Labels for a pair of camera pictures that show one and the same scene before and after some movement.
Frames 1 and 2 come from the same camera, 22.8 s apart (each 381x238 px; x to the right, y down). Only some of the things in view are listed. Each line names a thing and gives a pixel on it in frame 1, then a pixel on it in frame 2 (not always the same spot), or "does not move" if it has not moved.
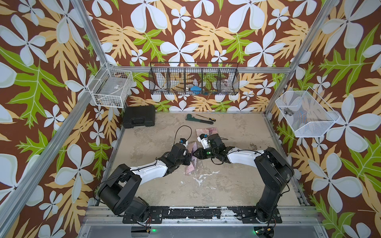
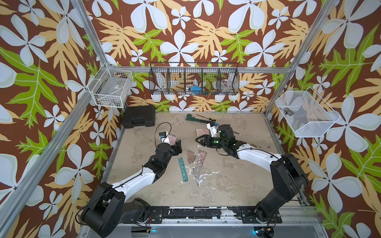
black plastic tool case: (139, 115) does not move
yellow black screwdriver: (210, 118) does not move
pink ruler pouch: (208, 131) does not move
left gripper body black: (185, 159) to (172, 151)
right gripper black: (200, 154) to (206, 137)
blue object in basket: (196, 89) does not move
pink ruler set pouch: (190, 168) to (172, 139)
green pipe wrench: (190, 117) does not move
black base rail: (237, 214) does not move
